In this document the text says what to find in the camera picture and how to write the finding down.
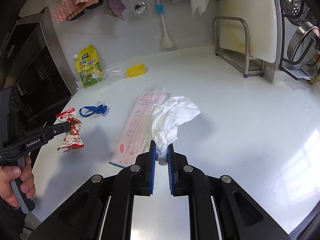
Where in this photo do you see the red white snack wrapper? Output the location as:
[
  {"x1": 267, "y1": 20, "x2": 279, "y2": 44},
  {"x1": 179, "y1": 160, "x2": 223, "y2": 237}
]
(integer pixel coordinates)
[{"x1": 56, "y1": 108, "x2": 85, "y2": 152}]

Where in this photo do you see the clear plastic container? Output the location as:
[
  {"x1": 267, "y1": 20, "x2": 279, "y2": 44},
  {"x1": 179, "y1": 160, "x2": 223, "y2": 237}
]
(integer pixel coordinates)
[{"x1": 98, "y1": 66, "x2": 126, "y2": 89}]

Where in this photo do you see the pink toothbrush package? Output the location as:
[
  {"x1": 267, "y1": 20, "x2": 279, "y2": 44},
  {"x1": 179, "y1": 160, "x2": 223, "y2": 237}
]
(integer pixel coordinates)
[{"x1": 109, "y1": 84, "x2": 166, "y2": 168}]

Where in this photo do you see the yellow plastic lid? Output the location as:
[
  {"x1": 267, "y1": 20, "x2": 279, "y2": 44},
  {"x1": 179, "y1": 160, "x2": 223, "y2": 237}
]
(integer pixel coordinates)
[{"x1": 126, "y1": 64, "x2": 145, "y2": 78}]

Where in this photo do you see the white tissue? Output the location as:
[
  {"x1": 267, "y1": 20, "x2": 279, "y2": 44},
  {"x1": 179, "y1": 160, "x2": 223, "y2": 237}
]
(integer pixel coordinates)
[{"x1": 145, "y1": 96, "x2": 201, "y2": 166}]

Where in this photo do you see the person's left hand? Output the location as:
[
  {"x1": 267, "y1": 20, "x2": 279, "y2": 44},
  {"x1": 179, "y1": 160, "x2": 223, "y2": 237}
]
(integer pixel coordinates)
[{"x1": 0, "y1": 155, "x2": 36, "y2": 209}]

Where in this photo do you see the yellow green seasoning pouch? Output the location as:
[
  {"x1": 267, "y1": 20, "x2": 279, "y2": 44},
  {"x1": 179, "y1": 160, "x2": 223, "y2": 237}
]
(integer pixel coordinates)
[{"x1": 74, "y1": 45, "x2": 104, "y2": 88}]

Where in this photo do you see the black built-in oven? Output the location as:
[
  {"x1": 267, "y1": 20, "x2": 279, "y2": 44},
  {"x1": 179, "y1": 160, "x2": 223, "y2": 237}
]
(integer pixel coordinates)
[{"x1": 1, "y1": 7, "x2": 78, "y2": 136}]

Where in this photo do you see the pink wavy dishcloth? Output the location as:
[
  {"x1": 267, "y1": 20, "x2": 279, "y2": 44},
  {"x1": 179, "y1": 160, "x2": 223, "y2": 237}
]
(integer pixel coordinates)
[{"x1": 54, "y1": 0, "x2": 99, "y2": 24}]

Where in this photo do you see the purple grey hanging cloth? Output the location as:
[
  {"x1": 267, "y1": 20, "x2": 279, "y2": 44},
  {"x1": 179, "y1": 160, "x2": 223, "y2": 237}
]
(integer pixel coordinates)
[{"x1": 104, "y1": 0, "x2": 127, "y2": 20}]

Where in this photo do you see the blue white bottle brush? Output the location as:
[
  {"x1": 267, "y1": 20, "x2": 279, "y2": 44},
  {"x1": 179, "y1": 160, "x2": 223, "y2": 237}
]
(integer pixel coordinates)
[{"x1": 155, "y1": 0, "x2": 174, "y2": 49}]

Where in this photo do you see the hanging steel ladle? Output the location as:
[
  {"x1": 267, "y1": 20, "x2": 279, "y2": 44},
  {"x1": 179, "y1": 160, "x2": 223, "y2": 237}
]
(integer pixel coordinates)
[{"x1": 135, "y1": 0, "x2": 148, "y2": 14}]

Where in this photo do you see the steel cutting board rack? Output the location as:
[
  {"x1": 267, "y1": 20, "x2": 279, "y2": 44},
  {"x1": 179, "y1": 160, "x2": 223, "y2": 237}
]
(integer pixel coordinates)
[{"x1": 212, "y1": 16, "x2": 265, "y2": 78}]

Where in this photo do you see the black lid rack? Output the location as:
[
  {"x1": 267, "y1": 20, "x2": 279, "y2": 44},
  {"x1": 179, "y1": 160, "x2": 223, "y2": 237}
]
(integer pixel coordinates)
[{"x1": 279, "y1": 66, "x2": 313, "y2": 81}]

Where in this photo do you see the round steel steamer plate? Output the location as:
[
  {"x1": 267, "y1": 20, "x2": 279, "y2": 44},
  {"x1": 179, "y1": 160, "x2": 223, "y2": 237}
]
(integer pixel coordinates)
[{"x1": 282, "y1": 0, "x2": 319, "y2": 27}]

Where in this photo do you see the white cutting board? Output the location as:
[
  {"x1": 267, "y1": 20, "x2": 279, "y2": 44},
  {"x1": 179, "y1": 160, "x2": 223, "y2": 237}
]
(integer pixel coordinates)
[{"x1": 219, "y1": 0, "x2": 278, "y2": 63}]

